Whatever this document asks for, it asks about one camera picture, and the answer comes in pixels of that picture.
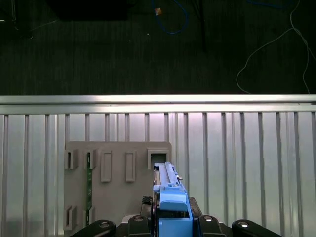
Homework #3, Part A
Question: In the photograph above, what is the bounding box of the green RAM stick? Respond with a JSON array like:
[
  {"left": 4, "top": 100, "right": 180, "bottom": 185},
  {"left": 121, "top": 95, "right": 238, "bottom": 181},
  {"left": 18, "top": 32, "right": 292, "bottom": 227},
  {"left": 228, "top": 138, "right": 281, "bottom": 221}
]
[{"left": 85, "top": 152, "right": 93, "bottom": 222}]

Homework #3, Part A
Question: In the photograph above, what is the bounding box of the blue floor cable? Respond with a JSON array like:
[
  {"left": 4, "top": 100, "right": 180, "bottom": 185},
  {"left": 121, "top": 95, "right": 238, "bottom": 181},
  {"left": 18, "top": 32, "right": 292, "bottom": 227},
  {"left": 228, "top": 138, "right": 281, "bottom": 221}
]
[{"left": 152, "top": 0, "right": 190, "bottom": 35}]

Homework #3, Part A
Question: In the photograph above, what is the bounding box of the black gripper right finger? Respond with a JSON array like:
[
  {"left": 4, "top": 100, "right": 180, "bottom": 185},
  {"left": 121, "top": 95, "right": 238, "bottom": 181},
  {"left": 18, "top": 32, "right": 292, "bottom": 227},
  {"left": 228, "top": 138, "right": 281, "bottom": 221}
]
[{"left": 189, "top": 197, "right": 282, "bottom": 237}]

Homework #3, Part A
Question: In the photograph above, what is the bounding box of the hard disk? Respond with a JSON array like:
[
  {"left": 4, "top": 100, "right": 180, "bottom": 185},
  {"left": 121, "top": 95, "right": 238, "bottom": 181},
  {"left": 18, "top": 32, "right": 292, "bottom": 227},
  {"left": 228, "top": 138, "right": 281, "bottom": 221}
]
[{"left": 152, "top": 161, "right": 194, "bottom": 237}]

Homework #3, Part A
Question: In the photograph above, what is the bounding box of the grey parts rack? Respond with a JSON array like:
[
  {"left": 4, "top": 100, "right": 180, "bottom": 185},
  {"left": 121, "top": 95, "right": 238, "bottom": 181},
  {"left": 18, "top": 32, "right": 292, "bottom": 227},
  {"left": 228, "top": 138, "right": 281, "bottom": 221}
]
[{"left": 63, "top": 141, "right": 173, "bottom": 232}]

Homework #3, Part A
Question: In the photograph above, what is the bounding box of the white floor cable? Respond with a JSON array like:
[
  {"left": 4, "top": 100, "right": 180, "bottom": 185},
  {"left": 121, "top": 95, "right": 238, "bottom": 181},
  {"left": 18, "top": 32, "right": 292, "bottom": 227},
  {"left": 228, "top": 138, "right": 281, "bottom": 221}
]
[{"left": 236, "top": 0, "right": 311, "bottom": 94}]

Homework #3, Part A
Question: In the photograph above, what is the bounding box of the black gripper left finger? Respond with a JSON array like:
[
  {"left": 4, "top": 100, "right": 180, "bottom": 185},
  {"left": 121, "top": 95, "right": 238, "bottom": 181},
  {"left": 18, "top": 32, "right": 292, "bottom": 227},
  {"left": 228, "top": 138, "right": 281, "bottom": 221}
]
[{"left": 70, "top": 195, "right": 153, "bottom": 237}]

